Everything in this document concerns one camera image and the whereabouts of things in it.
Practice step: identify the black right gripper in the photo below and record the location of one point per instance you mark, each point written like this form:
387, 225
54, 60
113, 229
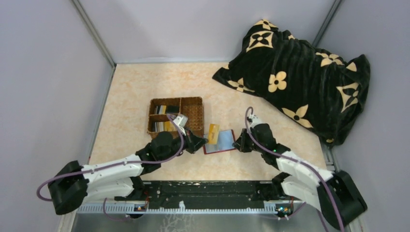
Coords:
244, 142

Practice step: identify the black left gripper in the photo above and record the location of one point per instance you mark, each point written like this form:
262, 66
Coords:
193, 141

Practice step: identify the red leather card holder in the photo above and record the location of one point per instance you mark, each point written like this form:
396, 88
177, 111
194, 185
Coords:
224, 143

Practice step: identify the brown wicker basket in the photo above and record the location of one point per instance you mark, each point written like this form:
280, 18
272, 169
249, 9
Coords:
192, 107

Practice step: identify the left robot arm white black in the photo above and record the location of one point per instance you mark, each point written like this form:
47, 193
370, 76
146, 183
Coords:
109, 176

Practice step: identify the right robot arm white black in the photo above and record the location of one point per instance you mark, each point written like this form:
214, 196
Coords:
314, 185

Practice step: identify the cards in lower compartment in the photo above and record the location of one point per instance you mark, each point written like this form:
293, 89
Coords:
158, 126

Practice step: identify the cards in compartment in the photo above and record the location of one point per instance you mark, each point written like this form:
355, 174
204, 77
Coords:
158, 126
166, 109

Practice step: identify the cards in upper compartment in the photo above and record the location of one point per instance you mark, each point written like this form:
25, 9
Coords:
166, 109

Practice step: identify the black floral blanket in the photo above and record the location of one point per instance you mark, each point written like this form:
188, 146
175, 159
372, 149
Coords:
317, 89

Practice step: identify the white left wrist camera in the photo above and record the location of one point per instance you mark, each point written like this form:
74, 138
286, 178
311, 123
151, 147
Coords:
179, 122

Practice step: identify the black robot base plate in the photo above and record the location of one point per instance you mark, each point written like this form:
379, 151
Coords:
206, 195

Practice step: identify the aluminium frame rail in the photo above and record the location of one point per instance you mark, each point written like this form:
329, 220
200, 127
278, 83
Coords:
340, 193

